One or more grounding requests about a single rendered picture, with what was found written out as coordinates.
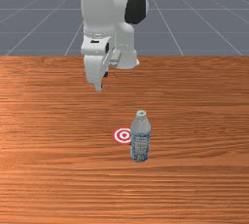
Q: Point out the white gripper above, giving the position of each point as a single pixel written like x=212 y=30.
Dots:
x=93 y=62

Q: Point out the clear plastic bottle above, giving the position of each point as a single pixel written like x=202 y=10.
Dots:
x=140 y=137

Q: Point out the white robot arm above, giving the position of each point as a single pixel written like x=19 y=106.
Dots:
x=97 y=7

